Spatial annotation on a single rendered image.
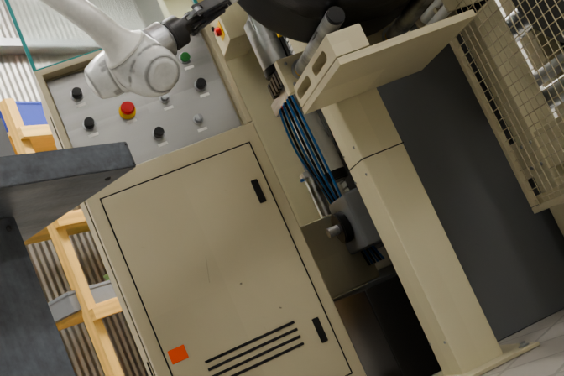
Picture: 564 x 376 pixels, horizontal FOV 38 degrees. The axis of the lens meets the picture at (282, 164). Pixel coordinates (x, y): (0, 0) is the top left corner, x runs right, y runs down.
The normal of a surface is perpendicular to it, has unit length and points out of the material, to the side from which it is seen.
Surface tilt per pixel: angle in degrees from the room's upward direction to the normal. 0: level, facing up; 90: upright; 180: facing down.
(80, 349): 90
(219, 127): 90
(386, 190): 90
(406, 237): 90
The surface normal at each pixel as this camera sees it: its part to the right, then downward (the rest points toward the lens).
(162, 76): 0.58, 0.28
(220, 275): 0.20, -0.26
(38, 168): 0.72, -0.42
